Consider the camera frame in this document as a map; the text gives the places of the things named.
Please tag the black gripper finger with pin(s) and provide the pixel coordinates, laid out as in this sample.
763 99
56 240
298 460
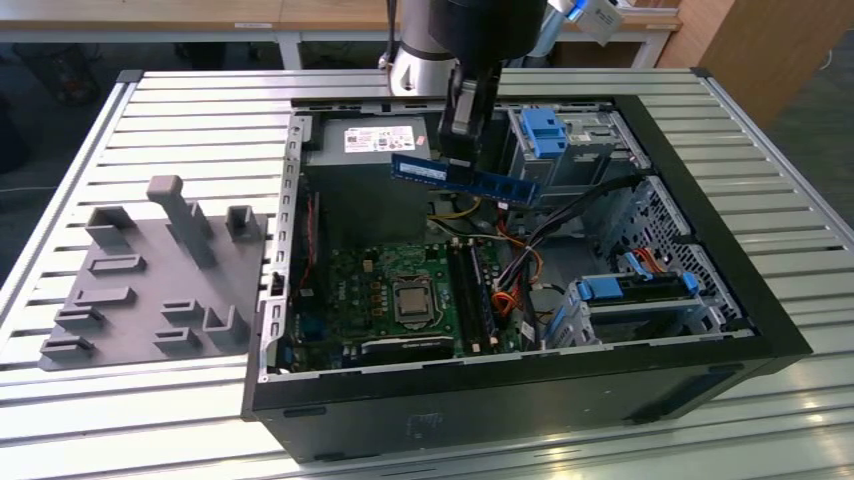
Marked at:
488 95
450 135

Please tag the blue RAM stick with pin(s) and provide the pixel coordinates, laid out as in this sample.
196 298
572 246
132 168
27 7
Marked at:
507 190

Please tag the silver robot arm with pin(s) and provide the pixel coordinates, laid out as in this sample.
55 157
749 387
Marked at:
414 55

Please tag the black RAM slot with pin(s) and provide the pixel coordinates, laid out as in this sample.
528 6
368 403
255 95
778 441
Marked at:
466 290
454 290

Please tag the blue plastic drive latch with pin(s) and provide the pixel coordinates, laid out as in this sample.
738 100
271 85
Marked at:
542 130

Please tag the grey power supply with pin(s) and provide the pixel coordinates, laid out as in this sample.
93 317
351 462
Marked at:
360 200

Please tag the silver drive cage with latch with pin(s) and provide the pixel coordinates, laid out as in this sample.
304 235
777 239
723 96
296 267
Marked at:
580 170

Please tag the green motherboard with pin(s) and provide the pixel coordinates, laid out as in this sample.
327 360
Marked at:
354 280

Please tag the silver CPU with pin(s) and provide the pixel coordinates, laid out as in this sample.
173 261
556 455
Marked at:
414 304

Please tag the hard disk in blue carrier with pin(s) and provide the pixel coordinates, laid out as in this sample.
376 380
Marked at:
600 290

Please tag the wooden cabinet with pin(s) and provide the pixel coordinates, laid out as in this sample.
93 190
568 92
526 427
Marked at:
767 50

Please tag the black graphics card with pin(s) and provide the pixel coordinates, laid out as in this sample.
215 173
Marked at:
407 347

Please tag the silver disk bay cage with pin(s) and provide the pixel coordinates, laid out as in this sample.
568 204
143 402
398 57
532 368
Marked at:
637 306

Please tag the black PC case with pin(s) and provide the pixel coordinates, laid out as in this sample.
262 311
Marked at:
467 410

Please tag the grey parts rack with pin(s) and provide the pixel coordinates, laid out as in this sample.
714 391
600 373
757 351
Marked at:
147 310

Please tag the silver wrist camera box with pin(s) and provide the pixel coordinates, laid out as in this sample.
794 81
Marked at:
600 22

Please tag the wooden desk white frame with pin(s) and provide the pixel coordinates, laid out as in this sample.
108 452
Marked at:
200 15

